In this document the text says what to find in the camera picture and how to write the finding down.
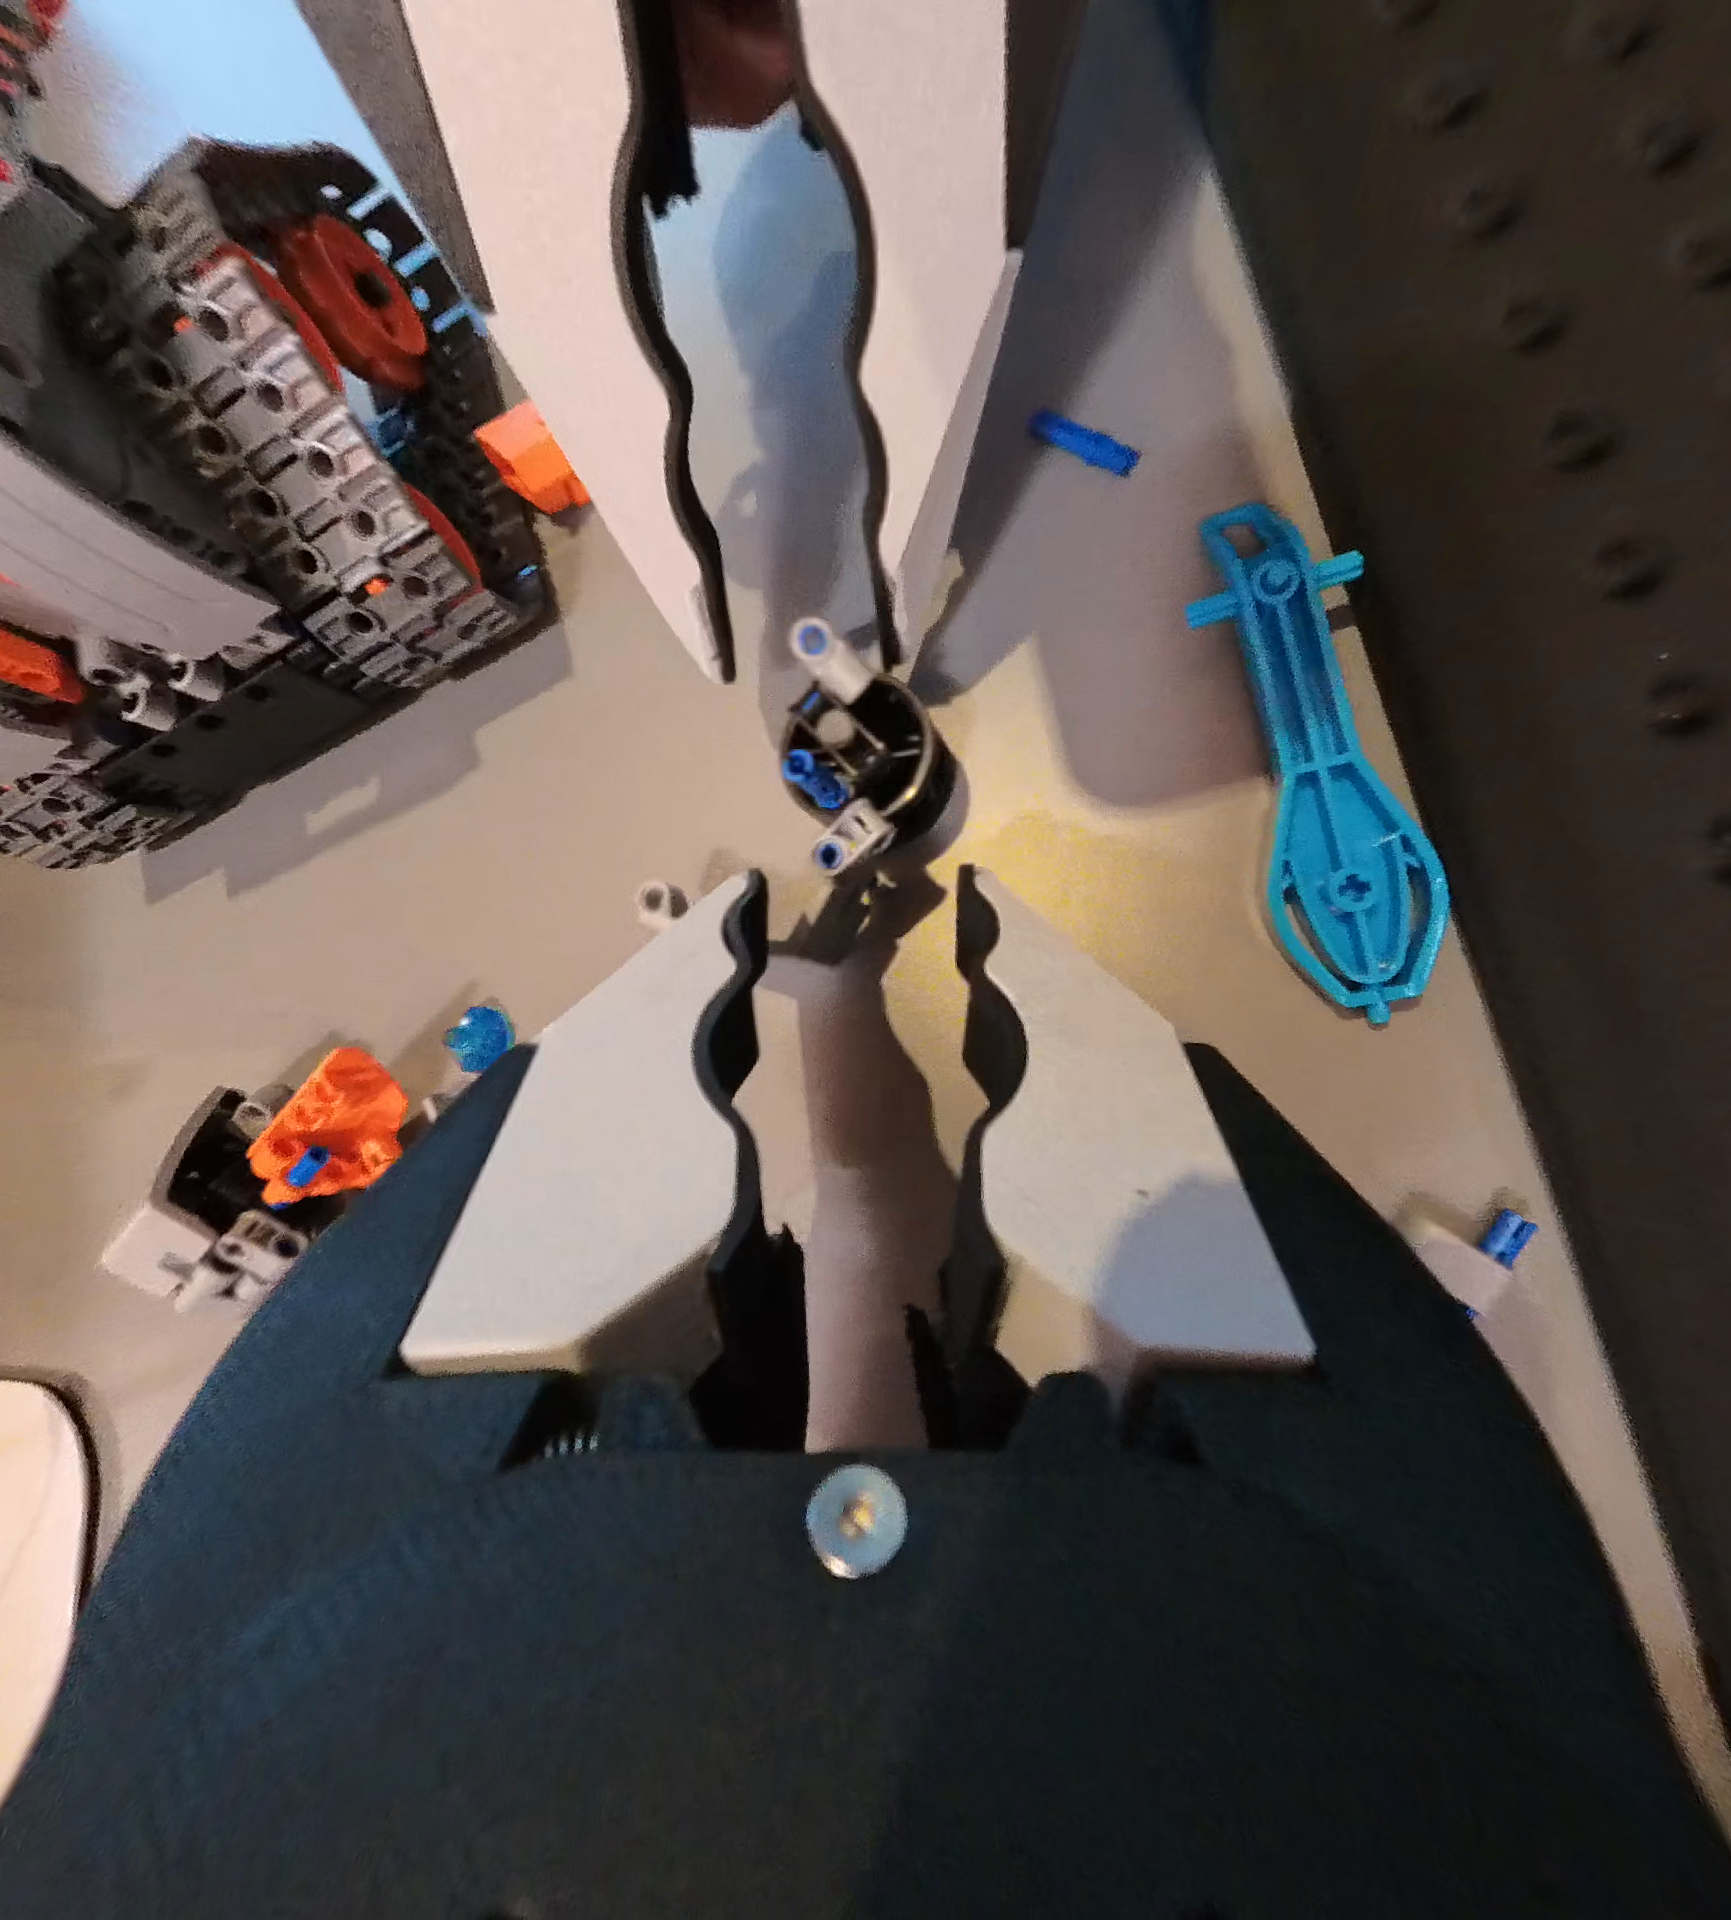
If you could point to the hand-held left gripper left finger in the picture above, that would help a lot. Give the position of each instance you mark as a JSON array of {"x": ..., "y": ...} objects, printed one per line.
[{"x": 567, "y": 1216}]

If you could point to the black dimpled mat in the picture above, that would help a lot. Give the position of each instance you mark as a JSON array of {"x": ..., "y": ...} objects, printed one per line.
[{"x": 1585, "y": 600}]

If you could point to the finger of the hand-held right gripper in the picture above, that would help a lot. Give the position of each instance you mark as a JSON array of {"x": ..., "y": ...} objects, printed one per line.
[
  {"x": 551, "y": 211},
  {"x": 939, "y": 211}
]

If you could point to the small grey bush piece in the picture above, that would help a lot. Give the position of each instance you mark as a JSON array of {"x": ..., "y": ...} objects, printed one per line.
[{"x": 659, "y": 899}]

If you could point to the small grey blue pin connector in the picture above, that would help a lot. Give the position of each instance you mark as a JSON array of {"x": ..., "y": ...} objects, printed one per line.
[{"x": 1471, "y": 1255}]

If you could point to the dark grey orange block assembly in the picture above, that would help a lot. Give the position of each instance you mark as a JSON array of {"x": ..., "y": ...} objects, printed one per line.
[{"x": 264, "y": 1171}]

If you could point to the black wheel hub assembly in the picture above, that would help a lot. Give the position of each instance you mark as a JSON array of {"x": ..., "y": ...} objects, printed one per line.
[{"x": 873, "y": 750}]

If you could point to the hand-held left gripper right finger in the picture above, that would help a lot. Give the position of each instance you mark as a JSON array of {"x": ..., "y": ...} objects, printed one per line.
[{"x": 1151, "y": 1216}]

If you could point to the blue plastic pin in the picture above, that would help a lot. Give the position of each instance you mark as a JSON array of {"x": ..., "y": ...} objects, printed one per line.
[{"x": 1085, "y": 446}]

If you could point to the orange slotted panel piece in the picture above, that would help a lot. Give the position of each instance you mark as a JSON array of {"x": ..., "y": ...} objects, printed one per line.
[{"x": 530, "y": 456}]

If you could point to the blue plastic separator tool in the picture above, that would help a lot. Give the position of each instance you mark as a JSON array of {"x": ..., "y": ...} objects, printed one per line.
[{"x": 1346, "y": 841}]

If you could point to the grey orange tracked toy robot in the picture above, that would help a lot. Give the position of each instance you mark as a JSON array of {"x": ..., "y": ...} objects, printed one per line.
[{"x": 175, "y": 510}]

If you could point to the small blue translucent dome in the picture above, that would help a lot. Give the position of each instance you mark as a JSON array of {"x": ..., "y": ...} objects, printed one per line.
[{"x": 478, "y": 1043}]

